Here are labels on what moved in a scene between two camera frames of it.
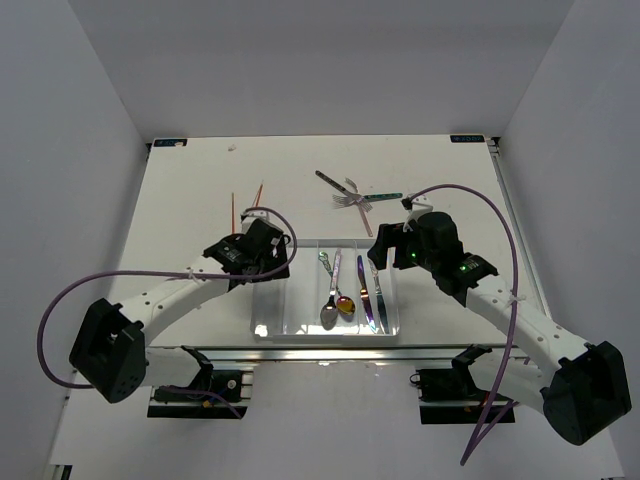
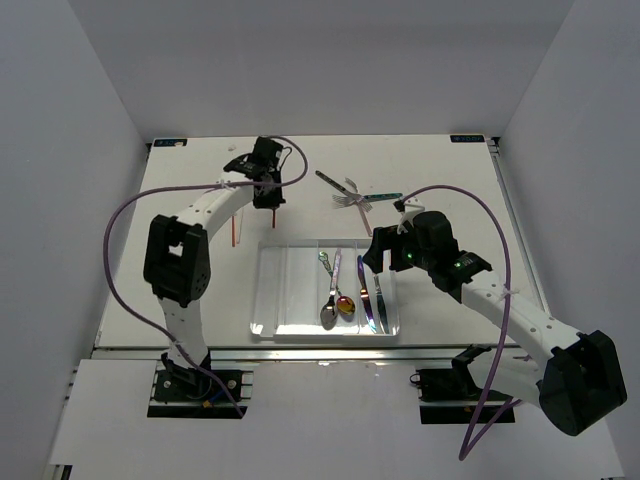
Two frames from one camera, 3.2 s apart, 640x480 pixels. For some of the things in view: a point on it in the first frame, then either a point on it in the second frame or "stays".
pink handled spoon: (329, 312) stays
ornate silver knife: (380, 299) stays
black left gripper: (277, 261) → (275, 201)
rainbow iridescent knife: (364, 295) stays
